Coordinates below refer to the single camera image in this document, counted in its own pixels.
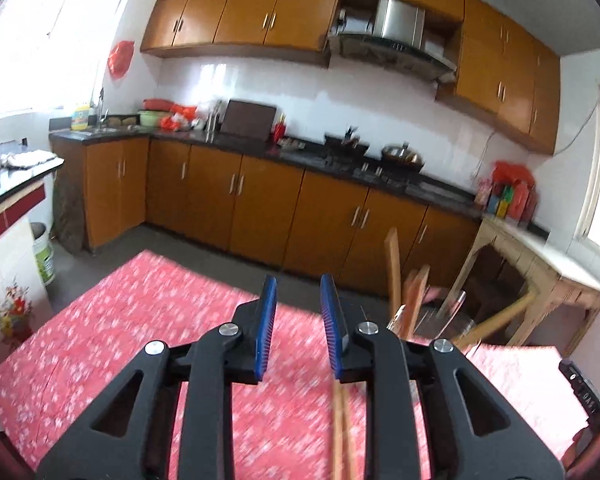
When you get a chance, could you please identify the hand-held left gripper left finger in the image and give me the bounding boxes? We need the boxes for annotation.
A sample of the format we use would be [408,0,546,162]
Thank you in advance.
[37,274,278,480]

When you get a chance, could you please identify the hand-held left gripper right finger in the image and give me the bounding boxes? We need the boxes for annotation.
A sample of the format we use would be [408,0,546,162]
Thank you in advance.
[320,274,566,480]

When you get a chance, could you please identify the metal wire chopstick holder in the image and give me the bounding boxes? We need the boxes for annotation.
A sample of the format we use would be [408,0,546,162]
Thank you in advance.
[387,285,483,356]

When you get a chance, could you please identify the cream wooden side table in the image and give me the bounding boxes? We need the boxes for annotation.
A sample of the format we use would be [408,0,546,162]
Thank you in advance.
[450,215,600,348]

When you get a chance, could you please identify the wooden lower kitchen cabinets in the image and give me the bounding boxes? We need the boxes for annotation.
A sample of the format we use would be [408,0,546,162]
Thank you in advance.
[52,137,481,296]

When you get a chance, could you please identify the red floral tablecloth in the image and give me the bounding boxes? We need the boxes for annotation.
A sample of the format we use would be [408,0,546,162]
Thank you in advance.
[0,250,600,480]

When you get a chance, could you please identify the black gas stove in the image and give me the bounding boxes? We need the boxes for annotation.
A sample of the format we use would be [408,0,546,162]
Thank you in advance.
[325,155,426,183]

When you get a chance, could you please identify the black kitchen countertop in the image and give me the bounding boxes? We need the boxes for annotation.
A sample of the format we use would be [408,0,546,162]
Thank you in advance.
[50,127,551,238]

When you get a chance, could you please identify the black wok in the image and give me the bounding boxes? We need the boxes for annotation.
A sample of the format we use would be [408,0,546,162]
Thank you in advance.
[324,127,371,161]

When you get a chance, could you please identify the dark wok with lid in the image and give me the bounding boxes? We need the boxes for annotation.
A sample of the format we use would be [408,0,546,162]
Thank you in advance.
[381,142,426,171]

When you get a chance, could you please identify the colourful seasoning box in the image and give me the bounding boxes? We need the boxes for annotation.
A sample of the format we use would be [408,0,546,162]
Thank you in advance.
[486,185,513,218]

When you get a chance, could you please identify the dark brown cutting board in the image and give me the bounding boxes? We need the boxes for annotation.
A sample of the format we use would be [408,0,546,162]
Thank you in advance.
[220,99,277,142]

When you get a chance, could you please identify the metal utensil cup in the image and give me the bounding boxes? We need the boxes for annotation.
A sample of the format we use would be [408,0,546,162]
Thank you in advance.
[205,100,223,133]

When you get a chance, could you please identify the large red plastic bag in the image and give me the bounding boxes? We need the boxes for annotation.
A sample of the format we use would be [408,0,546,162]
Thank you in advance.
[492,161,535,186]

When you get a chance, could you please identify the crumpled red plastic bag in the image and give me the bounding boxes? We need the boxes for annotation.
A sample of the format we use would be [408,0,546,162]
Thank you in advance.
[161,104,201,132]

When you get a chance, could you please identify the white plastic bucket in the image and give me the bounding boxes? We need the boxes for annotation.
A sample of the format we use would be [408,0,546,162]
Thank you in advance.
[29,221,57,287]

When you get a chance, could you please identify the black counter with red front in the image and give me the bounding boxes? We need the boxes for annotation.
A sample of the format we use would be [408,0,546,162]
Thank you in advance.
[0,142,66,256]

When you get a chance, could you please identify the white cloth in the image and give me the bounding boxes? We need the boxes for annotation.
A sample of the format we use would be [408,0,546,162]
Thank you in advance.
[0,149,56,168]

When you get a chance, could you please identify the red plastic bag on hook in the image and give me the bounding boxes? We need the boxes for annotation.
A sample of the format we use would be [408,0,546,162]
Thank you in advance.
[107,40,135,80]

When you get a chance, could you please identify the steel range hood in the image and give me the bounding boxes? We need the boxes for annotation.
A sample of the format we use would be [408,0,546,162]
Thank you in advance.
[327,0,458,83]

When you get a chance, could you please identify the thin white wall cable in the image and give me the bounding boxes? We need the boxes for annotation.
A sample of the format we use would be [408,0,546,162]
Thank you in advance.
[472,110,593,181]

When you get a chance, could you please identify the wooden upper wall cabinets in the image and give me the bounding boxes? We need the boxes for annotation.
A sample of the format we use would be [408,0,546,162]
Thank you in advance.
[140,0,562,156]

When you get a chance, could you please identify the bright window with grey frame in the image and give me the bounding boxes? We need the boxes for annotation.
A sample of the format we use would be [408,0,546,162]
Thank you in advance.
[0,0,136,126]

